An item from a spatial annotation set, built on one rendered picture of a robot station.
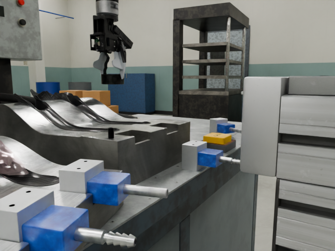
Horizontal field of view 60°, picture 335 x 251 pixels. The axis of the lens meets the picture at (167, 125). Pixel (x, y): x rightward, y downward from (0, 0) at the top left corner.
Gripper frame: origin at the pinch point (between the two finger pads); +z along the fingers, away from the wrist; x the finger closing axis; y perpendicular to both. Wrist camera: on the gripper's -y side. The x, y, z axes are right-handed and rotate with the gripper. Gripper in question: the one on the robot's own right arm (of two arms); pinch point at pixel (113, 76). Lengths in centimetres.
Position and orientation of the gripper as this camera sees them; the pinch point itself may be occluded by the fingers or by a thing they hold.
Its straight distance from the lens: 106.5
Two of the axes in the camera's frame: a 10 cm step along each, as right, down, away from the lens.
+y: -5.3, 1.4, -8.4
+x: 8.5, 0.9, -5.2
